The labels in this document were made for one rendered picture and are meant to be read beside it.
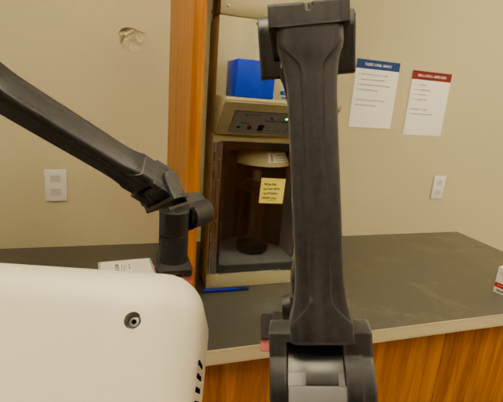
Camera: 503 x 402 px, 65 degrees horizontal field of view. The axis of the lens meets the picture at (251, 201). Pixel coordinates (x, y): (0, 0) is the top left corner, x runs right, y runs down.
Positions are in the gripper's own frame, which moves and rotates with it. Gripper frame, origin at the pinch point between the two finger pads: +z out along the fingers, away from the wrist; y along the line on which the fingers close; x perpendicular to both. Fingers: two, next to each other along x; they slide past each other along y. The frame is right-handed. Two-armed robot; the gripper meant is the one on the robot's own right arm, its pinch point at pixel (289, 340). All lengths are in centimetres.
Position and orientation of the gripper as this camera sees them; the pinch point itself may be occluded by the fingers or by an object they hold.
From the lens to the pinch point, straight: 86.1
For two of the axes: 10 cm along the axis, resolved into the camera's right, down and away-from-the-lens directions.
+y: -9.9, -0.9, -1.2
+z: -1.5, 5.2, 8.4
